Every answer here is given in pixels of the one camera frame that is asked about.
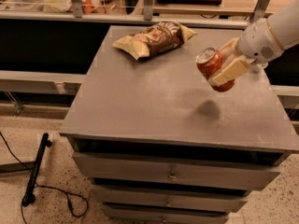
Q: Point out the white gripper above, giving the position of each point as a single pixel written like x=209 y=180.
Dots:
x=256 y=43

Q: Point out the red coca-cola can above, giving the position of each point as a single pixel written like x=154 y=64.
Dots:
x=208 y=62

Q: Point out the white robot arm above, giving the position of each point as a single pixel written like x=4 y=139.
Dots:
x=287 y=20

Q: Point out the clear plastic water bottle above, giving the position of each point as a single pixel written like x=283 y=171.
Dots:
x=261 y=65

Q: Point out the brown yellow chip bag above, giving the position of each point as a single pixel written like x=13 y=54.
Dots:
x=154 y=40

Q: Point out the top grey drawer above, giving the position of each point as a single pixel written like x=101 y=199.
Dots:
x=225 y=175

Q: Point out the grey drawer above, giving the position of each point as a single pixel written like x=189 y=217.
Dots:
x=168 y=198
x=164 y=216
x=225 y=175

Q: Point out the grey drawer cabinet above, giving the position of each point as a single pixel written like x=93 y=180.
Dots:
x=163 y=107

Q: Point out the middle grey drawer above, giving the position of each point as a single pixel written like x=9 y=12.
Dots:
x=168 y=198

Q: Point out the bottom grey drawer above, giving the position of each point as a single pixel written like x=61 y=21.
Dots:
x=164 y=216

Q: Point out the black stand leg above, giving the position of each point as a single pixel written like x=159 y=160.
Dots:
x=31 y=166

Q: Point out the grey metal rail frame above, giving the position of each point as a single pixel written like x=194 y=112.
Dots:
x=42 y=51

